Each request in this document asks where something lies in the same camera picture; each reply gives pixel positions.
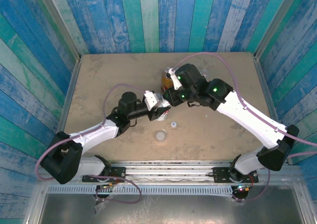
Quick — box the amber drink bottle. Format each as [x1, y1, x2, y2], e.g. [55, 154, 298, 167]
[160, 69, 174, 93]

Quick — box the steel sheet panel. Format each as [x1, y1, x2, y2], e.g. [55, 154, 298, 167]
[37, 193, 306, 224]

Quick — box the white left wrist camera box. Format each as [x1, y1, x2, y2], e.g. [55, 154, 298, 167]
[144, 90, 164, 112]

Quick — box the aluminium mounting rail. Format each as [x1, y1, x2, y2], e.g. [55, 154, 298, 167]
[108, 161, 238, 185]

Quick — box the aluminium table edge rail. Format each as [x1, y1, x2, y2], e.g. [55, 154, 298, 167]
[56, 57, 82, 135]
[254, 56, 282, 125]

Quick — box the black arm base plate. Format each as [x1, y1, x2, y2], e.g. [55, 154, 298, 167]
[81, 166, 127, 184]
[212, 166, 259, 184]

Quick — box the white slotted cable duct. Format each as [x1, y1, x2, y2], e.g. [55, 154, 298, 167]
[46, 185, 234, 197]

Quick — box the purple cable loop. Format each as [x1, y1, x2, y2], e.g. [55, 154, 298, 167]
[88, 174, 143, 205]
[232, 152, 317, 203]

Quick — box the aluminium frame post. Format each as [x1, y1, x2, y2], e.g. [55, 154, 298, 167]
[34, 0, 82, 61]
[254, 0, 297, 59]

